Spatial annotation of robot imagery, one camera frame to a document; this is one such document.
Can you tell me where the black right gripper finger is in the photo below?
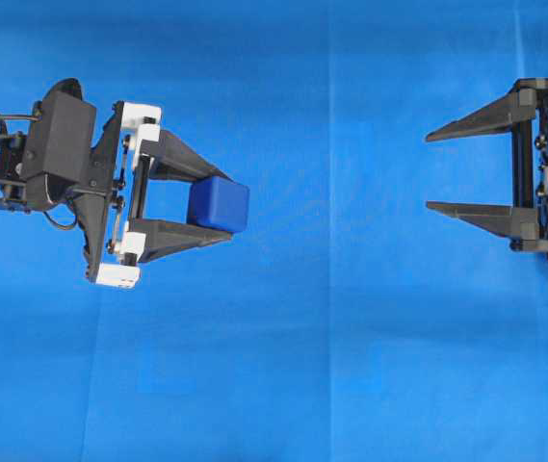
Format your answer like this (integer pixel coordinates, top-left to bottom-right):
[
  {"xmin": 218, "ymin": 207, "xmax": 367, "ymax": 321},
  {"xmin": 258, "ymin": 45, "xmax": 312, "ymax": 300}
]
[
  {"xmin": 426, "ymin": 89, "xmax": 537, "ymax": 142},
  {"xmin": 426, "ymin": 201, "xmax": 540, "ymax": 241}
]

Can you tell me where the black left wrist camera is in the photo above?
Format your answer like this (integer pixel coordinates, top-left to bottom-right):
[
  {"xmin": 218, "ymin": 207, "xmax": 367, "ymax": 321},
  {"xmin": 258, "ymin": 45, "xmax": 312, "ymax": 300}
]
[{"xmin": 20, "ymin": 78, "xmax": 96, "ymax": 212}]

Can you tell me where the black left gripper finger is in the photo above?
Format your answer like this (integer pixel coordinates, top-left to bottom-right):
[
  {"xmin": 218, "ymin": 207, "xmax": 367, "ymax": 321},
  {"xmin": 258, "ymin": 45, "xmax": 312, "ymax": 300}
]
[
  {"xmin": 140, "ymin": 130, "xmax": 231, "ymax": 183},
  {"xmin": 129, "ymin": 218, "xmax": 232, "ymax": 264}
]

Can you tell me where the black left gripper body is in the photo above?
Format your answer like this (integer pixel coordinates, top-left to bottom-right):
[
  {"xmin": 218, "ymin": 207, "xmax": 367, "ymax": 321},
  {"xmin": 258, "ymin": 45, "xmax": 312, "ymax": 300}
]
[{"xmin": 0, "ymin": 101, "xmax": 162, "ymax": 289}]

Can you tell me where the blue table cloth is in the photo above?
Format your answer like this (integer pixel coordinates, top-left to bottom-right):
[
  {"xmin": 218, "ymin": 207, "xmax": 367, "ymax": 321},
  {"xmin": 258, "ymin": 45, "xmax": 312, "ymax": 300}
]
[{"xmin": 0, "ymin": 1, "xmax": 548, "ymax": 461}]

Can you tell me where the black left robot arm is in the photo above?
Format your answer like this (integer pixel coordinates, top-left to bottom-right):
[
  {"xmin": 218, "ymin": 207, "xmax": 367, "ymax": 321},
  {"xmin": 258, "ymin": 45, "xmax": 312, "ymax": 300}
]
[{"xmin": 0, "ymin": 93, "xmax": 246, "ymax": 289}]

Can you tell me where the blue cube block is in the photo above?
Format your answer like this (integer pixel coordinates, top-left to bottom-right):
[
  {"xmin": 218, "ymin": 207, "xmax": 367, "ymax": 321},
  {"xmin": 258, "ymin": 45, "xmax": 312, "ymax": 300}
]
[{"xmin": 187, "ymin": 176, "xmax": 249, "ymax": 234}]

